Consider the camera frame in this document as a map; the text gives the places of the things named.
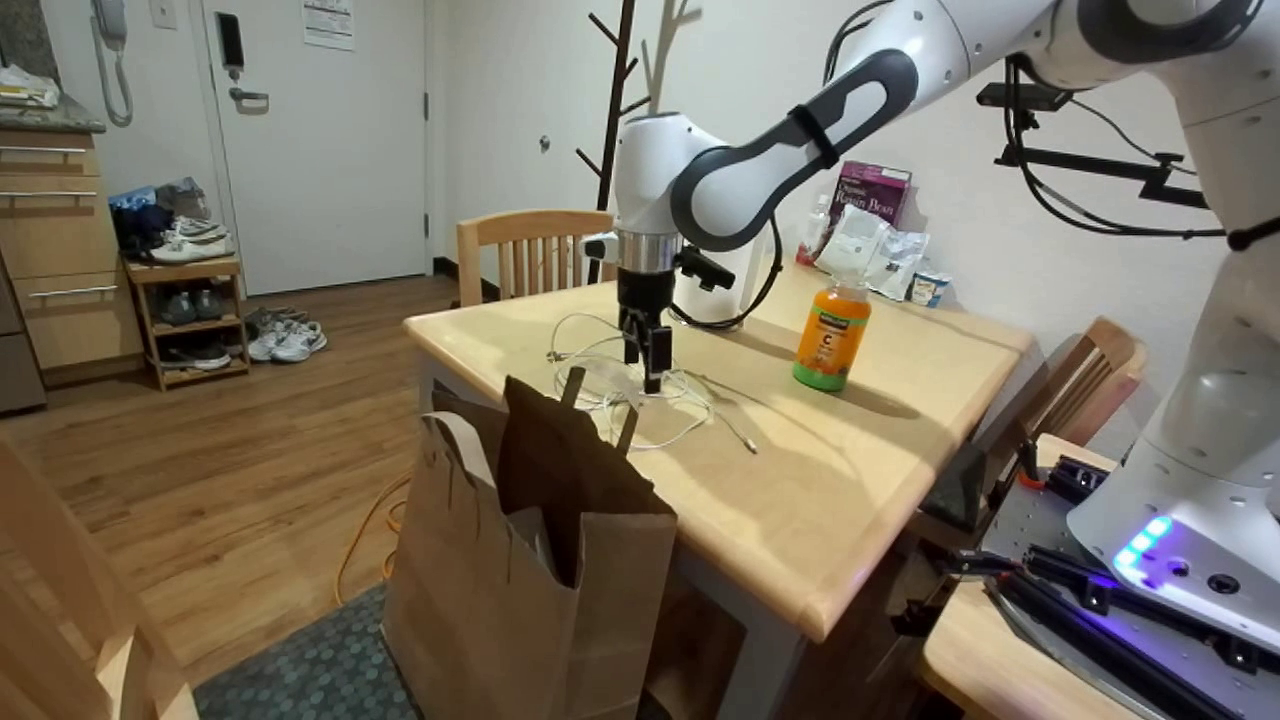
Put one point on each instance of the grey patterned rug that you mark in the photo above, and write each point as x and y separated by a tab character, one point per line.
320	675

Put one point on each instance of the purple package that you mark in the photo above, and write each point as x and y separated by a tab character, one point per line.
872	185

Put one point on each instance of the white paper notice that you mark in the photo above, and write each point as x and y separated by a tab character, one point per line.
324	27

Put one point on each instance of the small white blue box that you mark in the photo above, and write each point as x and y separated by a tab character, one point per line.
929	290

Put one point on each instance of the grey metal bin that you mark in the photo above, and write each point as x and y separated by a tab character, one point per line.
19	346

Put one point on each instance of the black orange bar clamp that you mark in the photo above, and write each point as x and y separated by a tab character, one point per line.
1064	586
1064	476

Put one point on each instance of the light wooden dresser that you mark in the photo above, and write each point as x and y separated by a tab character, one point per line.
63	265

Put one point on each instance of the light wooden slat chair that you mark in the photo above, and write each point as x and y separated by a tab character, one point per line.
532	227
55	600

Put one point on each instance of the grey robot mounting plate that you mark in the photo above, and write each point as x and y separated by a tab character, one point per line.
1032	524

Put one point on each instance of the black door keypad lock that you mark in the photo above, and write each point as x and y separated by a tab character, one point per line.
228	41

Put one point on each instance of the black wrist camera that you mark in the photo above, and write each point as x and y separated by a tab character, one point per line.
707	270

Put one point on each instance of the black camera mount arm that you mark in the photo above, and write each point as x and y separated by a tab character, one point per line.
1092	162

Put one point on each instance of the blue fabric bag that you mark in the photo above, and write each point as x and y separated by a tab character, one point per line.
133	223

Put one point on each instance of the white door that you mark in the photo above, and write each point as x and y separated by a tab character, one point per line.
333	162

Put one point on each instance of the wooden shoe rack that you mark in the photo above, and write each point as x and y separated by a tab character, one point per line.
184	272

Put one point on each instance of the black fixed camera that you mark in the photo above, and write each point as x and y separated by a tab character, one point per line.
1024	97

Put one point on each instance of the white paper towel roll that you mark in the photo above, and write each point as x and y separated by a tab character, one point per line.
726	302

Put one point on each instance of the orange juice bottle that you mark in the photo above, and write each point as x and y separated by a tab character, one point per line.
829	341

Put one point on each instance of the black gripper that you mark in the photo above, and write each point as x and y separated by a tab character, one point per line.
646	304

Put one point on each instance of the white wall phone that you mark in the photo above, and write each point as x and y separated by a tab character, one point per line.
108	23

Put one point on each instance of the white sneaker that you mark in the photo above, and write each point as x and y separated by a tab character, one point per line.
195	246
301	346
263	329

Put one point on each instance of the brown wooden chair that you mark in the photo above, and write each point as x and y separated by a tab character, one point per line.
1052	385

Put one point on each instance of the brown paper bag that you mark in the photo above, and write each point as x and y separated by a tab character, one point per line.
452	600

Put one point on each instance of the white light switch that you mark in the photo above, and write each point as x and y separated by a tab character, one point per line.
160	13

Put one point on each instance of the black coat rack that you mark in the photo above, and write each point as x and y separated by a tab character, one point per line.
615	66

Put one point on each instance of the dark grey shoe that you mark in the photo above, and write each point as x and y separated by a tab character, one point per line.
184	202

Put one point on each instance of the folded white cloth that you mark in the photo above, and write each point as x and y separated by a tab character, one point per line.
25	91

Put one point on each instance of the white plastic bag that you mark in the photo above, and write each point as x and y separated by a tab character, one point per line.
860	246

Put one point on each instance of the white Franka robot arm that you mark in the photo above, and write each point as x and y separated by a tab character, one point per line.
934	44

